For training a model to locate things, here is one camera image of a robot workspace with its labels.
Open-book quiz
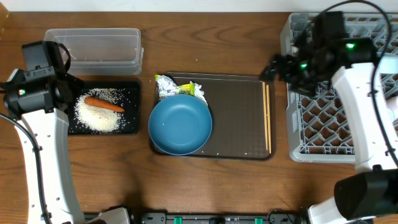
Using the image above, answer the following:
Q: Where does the orange carrot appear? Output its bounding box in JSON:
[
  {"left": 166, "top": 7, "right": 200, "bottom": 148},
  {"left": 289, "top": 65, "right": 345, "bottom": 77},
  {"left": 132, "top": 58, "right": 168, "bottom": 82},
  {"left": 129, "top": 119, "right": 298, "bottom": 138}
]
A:
[{"left": 84, "top": 97, "right": 124, "bottom": 113}]

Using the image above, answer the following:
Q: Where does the white rice pile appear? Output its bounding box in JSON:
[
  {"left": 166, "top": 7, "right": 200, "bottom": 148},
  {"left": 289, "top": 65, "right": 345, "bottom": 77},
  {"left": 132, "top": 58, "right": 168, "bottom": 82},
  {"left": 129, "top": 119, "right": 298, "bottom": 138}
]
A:
[{"left": 73, "top": 88, "right": 128, "bottom": 133}]

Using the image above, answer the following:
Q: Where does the light blue bowl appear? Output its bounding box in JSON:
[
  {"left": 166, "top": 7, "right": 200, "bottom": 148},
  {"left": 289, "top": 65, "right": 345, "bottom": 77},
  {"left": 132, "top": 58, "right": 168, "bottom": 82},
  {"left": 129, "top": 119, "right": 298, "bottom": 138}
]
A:
[{"left": 378, "top": 53, "right": 398, "bottom": 74}]

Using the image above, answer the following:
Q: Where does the pale pink cup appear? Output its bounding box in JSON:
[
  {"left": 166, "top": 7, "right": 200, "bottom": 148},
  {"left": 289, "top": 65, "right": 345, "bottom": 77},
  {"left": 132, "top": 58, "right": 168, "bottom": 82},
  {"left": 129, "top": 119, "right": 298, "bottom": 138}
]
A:
[{"left": 387, "top": 96, "right": 398, "bottom": 121}]

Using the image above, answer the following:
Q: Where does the white tissue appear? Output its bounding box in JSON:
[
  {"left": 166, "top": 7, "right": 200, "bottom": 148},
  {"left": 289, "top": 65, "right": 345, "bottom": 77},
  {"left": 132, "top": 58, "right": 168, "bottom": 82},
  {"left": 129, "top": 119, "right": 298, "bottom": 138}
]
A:
[{"left": 193, "top": 83, "right": 208, "bottom": 106}]

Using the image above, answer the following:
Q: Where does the dark blue plate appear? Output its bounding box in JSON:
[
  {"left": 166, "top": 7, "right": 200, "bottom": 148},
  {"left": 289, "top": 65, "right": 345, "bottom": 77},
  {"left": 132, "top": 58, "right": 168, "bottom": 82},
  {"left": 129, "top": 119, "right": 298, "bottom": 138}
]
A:
[{"left": 148, "top": 95, "right": 213, "bottom": 156}]

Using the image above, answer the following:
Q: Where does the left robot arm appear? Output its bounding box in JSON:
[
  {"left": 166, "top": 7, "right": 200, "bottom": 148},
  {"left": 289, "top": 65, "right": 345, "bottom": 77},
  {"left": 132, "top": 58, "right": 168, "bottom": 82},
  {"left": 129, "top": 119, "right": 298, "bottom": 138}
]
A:
[{"left": 1, "top": 69, "right": 85, "bottom": 223}]

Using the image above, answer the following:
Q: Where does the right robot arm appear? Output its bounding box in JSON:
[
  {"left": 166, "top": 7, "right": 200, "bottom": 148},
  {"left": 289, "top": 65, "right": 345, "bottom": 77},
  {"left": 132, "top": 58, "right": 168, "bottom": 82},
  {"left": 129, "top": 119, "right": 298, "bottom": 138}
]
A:
[{"left": 261, "top": 38, "right": 397, "bottom": 223}]

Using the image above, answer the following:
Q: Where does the black waste tray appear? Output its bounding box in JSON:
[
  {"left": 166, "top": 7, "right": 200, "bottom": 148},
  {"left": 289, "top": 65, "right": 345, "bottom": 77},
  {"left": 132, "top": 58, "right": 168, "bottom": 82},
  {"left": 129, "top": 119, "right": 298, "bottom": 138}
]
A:
[{"left": 68, "top": 81, "right": 141, "bottom": 135}]

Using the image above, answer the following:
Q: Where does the grey dishwasher rack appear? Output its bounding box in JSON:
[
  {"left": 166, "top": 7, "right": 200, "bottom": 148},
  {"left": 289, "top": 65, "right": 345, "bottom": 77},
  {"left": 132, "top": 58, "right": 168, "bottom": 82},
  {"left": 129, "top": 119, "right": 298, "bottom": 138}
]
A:
[{"left": 286, "top": 13, "right": 397, "bottom": 164}]

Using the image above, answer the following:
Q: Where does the clear plastic container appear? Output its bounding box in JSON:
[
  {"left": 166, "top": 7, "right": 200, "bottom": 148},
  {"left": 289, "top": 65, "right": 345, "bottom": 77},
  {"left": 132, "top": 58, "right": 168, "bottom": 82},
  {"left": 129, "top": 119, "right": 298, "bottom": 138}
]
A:
[{"left": 44, "top": 28, "right": 144, "bottom": 76}]

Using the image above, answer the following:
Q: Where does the brown serving tray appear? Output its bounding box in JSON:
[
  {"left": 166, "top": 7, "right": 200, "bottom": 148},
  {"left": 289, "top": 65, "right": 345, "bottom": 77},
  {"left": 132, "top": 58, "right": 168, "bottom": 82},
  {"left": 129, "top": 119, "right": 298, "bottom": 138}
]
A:
[{"left": 150, "top": 72, "right": 275, "bottom": 161}]

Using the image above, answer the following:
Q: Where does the silver foil wrapper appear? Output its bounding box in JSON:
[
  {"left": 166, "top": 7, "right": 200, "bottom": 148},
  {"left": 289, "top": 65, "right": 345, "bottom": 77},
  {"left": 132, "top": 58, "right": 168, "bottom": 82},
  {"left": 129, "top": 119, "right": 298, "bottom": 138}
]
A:
[{"left": 155, "top": 75, "right": 178, "bottom": 100}]

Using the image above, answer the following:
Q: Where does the yellow green pandan packet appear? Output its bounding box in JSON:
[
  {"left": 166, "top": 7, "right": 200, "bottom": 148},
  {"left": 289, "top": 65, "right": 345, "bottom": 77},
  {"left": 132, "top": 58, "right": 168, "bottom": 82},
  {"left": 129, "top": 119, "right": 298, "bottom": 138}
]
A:
[{"left": 175, "top": 82, "right": 195, "bottom": 96}]

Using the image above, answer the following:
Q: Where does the left black cable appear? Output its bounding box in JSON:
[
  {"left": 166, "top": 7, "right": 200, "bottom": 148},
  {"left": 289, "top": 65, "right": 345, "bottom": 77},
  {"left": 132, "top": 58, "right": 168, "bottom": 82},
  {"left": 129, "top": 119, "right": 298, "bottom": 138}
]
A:
[{"left": 0, "top": 112, "right": 52, "bottom": 224}]

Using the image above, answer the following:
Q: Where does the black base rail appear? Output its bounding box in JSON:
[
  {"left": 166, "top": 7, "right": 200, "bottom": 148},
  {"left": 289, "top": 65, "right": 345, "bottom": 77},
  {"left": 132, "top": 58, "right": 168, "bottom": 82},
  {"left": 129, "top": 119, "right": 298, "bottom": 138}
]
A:
[{"left": 131, "top": 210, "right": 305, "bottom": 224}]

